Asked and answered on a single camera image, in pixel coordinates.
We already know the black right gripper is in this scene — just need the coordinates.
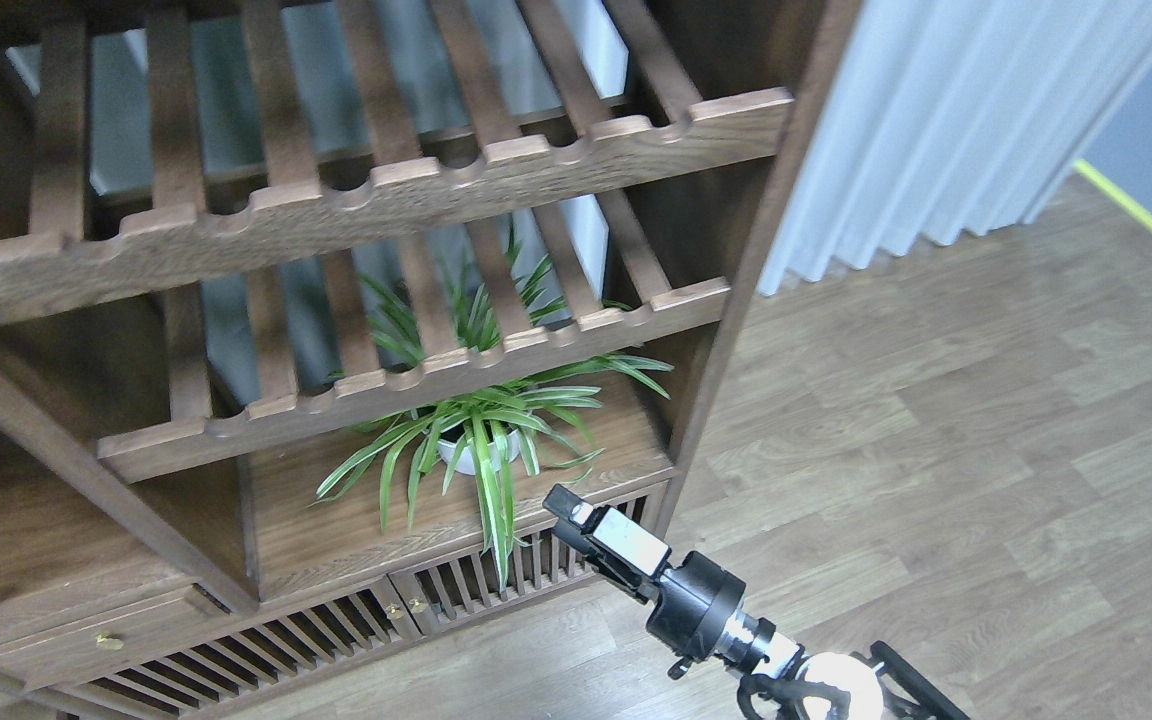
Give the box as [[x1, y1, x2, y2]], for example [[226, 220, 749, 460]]
[[543, 486, 749, 666]]

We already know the dark wooden bookshelf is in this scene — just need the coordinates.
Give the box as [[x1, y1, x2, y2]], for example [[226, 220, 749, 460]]
[[0, 1, 861, 719]]

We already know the right slatted cabinet door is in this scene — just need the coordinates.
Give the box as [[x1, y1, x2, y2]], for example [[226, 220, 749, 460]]
[[391, 482, 672, 636]]

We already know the green spider plant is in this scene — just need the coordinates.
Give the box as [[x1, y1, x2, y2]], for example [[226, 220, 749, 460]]
[[314, 222, 672, 575]]

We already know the small wooden drawer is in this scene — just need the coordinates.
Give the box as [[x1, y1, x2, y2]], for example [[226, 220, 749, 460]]
[[0, 585, 227, 689]]

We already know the white pleated curtain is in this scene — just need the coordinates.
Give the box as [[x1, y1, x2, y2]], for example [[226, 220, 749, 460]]
[[756, 1, 1152, 296]]

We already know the brass drawer knob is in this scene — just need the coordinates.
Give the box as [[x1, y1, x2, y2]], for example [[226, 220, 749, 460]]
[[93, 632, 126, 652]]

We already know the left slatted cabinet door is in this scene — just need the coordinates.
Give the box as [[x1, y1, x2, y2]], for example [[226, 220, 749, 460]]
[[68, 583, 420, 719]]

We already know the yellow floor tape line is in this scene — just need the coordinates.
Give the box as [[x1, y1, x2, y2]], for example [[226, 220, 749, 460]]
[[1073, 159, 1152, 234]]

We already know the white plant pot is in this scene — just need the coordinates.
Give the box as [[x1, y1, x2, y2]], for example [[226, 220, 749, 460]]
[[435, 425, 521, 477]]

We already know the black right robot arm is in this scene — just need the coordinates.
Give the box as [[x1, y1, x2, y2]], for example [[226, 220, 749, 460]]
[[543, 486, 967, 719]]

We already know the slatted cabinet door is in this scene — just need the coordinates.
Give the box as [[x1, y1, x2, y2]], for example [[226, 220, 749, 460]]
[[68, 583, 420, 719], [391, 482, 672, 636]]

